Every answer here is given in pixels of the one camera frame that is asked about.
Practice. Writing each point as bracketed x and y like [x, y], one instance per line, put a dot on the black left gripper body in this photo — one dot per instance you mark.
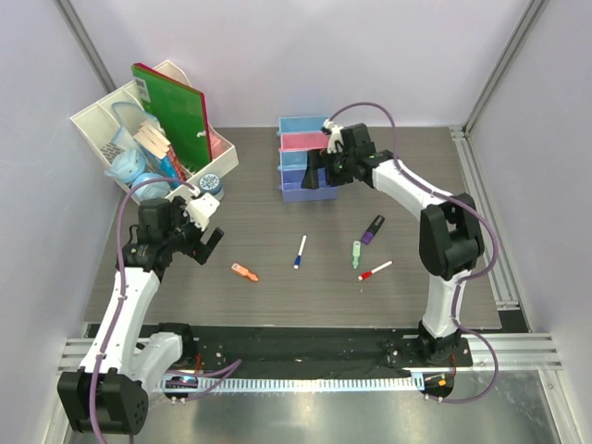
[183, 235]

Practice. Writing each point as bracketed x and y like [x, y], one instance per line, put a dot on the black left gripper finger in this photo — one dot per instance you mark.
[212, 242]
[200, 254]

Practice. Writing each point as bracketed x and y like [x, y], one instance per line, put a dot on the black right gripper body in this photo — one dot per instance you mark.
[339, 170]

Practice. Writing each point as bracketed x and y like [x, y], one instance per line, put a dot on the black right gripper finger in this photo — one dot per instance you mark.
[317, 158]
[314, 178]

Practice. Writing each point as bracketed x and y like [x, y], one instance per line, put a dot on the pastel four-drawer organizer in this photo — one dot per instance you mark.
[298, 136]

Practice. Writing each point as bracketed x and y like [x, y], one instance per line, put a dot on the orange marker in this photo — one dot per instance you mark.
[244, 272]

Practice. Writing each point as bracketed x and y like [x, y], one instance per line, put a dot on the blue round slime jar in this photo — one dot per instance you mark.
[211, 183]

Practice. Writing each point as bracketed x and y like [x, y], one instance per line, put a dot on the purple highlighter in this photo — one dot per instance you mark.
[372, 230]

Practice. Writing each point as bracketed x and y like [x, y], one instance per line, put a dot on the light green marker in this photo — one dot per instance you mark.
[356, 254]

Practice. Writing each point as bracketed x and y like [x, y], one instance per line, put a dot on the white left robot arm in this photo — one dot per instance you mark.
[109, 392]

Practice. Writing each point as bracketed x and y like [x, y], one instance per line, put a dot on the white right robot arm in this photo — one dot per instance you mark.
[450, 237]

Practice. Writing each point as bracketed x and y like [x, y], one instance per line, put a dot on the light blue round case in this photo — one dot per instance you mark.
[159, 189]

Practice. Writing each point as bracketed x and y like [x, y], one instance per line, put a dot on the blue tape dispenser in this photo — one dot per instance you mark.
[127, 166]

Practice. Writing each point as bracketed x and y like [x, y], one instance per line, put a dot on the blue whiteboard marker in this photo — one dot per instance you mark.
[298, 258]

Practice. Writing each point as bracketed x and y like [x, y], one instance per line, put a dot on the pink notebook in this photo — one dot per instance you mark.
[216, 145]

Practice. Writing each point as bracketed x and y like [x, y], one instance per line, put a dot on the wooden clips stack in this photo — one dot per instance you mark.
[150, 137]

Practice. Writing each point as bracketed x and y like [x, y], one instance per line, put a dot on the white desk organizer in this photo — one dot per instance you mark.
[97, 127]

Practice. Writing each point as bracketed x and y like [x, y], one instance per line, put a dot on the red whiteboard marker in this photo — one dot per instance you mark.
[367, 274]

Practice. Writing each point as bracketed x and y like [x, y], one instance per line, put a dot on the clear blue measuring cup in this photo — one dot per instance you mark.
[126, 115]

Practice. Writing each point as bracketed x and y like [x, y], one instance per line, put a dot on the green notebook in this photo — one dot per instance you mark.
[181, 112]

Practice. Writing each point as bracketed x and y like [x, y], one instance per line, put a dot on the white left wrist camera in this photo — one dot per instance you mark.
[201, 209]

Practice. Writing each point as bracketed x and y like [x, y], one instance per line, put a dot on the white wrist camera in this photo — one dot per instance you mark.
[201, 209]
[335, 142]

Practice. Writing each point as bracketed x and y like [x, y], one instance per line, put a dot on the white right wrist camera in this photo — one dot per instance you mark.
[335, 142]

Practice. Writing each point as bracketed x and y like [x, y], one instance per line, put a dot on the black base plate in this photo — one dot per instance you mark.
[322, 352]

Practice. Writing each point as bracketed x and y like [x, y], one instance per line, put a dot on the white slotted cable duct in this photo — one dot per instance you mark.
[189, 384]

